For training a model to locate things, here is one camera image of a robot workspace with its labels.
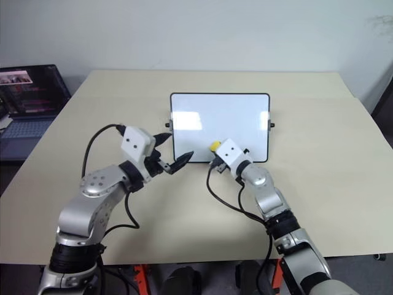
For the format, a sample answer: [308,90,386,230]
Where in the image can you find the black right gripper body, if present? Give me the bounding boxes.
[212,155,230,175]

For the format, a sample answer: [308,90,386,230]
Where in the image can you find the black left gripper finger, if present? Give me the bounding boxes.
[169,151,195,175]
[152,132,172,149]

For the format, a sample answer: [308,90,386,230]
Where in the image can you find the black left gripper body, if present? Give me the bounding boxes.
[142,148,171,179]

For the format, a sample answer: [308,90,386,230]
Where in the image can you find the black framed tabletop whiteboard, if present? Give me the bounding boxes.
[164,92,276,164]

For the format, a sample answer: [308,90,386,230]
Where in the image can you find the dark rounded object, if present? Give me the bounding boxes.
[164,266,203,295]

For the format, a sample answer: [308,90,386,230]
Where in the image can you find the open grey laptop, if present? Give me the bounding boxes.
[0,63,73,161]

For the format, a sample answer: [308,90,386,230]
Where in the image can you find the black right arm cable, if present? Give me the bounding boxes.
[206,159,274,295]

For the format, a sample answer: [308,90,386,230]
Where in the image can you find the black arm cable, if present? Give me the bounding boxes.
[206,159,274,295]
[82,123,141,295]

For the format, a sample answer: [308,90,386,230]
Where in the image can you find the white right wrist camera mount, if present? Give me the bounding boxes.
[216,138,255,175]

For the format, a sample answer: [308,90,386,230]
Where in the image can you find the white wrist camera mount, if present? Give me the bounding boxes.
[216,138,255,175]
[120,125,157,165]

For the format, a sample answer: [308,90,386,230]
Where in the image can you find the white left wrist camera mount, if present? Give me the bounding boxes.
[120,125,157,165]

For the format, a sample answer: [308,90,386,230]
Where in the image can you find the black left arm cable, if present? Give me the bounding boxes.
[82,123,141,295]

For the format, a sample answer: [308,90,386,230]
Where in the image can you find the orange metal frame leg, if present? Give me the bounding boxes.
[272,259,284,290]
[133,264,150,295]

